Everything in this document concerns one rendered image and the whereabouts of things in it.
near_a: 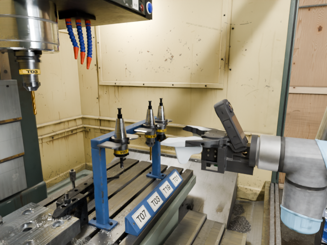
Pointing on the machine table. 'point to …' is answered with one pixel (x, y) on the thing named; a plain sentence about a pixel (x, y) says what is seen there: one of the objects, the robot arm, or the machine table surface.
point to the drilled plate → (44, 239)
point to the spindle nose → (28, 26)
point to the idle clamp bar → (87, 186)
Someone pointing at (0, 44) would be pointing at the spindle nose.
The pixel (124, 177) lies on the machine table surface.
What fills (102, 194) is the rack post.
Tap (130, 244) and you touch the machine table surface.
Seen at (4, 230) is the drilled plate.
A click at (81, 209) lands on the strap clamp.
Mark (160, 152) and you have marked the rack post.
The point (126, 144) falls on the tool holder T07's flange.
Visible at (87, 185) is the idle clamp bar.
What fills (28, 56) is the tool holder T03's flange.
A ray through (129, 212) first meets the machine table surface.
